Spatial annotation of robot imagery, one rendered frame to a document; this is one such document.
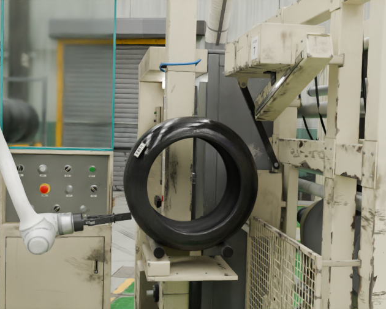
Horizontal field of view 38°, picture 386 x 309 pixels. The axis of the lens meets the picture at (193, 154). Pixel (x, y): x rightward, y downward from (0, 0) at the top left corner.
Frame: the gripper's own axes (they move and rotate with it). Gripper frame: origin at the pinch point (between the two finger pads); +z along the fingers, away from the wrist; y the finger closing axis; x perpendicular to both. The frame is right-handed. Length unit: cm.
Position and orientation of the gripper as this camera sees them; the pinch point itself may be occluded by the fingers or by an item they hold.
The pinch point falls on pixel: (122, 216)
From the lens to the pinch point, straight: 239.0
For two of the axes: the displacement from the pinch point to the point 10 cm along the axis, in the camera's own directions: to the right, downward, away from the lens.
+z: 9.8, -1.0, 1.5
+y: -1.5, -0.5, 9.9
